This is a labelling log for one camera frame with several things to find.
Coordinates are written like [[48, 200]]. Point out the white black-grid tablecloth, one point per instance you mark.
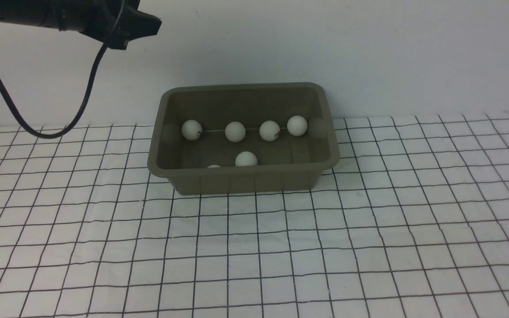
[[413, 222]]

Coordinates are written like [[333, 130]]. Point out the plain white ping-pong ball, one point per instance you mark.
[[246, 159]]

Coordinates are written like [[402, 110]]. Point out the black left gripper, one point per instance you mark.
[[104, 19]]

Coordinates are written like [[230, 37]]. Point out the olive green plastic bin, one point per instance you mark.
[[287, 164]]

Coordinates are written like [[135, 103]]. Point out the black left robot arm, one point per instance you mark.
[[35, 13]]

